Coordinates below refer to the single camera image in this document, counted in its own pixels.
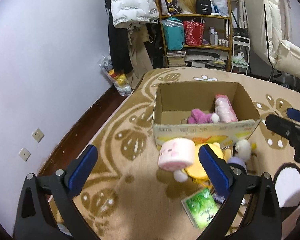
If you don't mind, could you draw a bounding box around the yellow round plush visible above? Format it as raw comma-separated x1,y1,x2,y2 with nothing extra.
173,142,232,188

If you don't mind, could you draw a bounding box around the purple hair plush doll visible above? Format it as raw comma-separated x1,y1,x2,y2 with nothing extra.
228,156,247,173

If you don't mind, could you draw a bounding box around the lower wall socket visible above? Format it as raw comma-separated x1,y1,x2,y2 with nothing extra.
19,148,31,162

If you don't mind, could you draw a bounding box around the black tissue pack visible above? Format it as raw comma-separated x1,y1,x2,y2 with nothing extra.
212,192,225,205

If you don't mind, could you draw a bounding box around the white puffer jacket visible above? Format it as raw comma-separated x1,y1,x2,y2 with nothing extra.
110,0,159,29

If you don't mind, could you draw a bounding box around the wooden shelf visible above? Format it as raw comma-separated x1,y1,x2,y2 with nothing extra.
156,0,232,70

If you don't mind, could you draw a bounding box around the cream recliner chair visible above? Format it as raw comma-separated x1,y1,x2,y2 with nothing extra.
244,0,300,79

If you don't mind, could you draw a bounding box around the pink bagged plush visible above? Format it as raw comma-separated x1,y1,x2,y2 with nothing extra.
215,94,238,123

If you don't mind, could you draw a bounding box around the pink cylinder plush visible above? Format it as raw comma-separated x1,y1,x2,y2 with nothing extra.
158,138,195,172

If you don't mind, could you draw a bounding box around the stack of books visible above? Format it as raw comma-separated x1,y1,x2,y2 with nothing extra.
166,50,187,67

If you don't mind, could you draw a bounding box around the wall socket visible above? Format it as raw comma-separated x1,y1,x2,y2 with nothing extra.
19,148,31,162
32,128,45,143

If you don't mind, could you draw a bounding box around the blonde wig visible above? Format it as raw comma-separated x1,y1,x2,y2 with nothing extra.
177,0,196,14

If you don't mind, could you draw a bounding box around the white trolley cart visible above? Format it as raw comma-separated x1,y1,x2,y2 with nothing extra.
231,35,251,75

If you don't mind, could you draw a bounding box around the beige patterned rug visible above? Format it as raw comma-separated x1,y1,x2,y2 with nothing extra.
47,65,300,240

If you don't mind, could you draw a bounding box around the plastic bag of toys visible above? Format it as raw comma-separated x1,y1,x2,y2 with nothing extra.
99,55,132,96

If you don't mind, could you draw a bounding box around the teal bag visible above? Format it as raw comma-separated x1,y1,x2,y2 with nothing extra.
161,17,185,51

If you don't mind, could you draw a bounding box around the magenta plush toy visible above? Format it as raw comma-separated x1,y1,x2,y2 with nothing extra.
187,109,220,124

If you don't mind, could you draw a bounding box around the upper wall socket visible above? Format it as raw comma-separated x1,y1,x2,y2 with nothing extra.
32,128,45,143

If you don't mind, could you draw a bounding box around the beige trench coat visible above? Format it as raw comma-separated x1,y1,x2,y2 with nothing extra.
126,25,153,89

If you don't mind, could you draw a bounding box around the black box with 40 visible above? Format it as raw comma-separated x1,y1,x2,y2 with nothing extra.
196,0,212,15

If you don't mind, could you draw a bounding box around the red gift bag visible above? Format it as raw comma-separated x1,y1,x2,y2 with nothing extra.
183,21,205,46

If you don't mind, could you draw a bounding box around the white fluffy plush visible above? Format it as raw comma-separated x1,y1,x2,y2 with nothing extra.
234,139,257,161

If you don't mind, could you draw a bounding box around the cardboard box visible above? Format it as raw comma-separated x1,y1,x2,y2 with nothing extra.
153,81,261,148

